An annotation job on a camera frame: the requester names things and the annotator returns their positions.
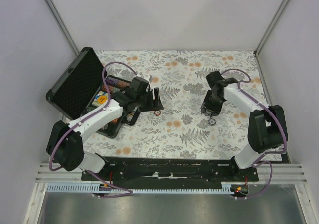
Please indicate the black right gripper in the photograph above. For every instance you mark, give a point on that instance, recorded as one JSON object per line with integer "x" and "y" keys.
{"x": 216, "y": 110}

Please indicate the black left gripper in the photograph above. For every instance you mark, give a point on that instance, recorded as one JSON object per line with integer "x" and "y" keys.
{"x": 154, "y": 105}

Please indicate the blue 10 chip stack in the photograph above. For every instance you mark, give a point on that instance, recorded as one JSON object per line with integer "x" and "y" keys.
{"x": 212, "y": 122}

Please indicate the yellow big blind button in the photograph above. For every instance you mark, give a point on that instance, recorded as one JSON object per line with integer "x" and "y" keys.
{"x": 101, "y": 99}

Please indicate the blue card deck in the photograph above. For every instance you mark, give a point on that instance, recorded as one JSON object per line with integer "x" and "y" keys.
{"x": 95, "y": 103}

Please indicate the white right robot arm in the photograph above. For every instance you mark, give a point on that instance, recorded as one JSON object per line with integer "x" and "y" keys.
{"x": 267, "y": 131}

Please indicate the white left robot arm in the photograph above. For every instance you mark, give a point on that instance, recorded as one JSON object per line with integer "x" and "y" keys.
{"x": 65, "y": 145}

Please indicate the black poker set case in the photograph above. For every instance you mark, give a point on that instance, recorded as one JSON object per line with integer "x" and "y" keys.
{"x": 75, "y": 90}

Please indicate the red 5 poker chip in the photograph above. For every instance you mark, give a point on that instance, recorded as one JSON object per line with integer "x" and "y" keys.
{"x": 157, "y": 113}

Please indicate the floral patterned table mat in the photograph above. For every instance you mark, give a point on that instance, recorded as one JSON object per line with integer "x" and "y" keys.
{"x": 181, "y": 131}

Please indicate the red purple chip row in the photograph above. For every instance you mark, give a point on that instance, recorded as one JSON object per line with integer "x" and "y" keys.
{"x": 116, "y": 82}

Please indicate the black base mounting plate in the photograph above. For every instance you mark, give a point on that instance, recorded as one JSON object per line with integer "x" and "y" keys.
{"x": 148, "y": 173}

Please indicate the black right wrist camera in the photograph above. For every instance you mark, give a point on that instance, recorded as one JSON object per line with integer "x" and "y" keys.
{"x": 215, "y": 78}

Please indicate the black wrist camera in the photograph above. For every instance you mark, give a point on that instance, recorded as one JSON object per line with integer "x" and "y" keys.
{"x": 139, "y": 85}
{"x": 215, "y": 78}

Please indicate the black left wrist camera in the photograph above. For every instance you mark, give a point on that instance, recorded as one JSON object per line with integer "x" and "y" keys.
{"x": 139, "y": 85}

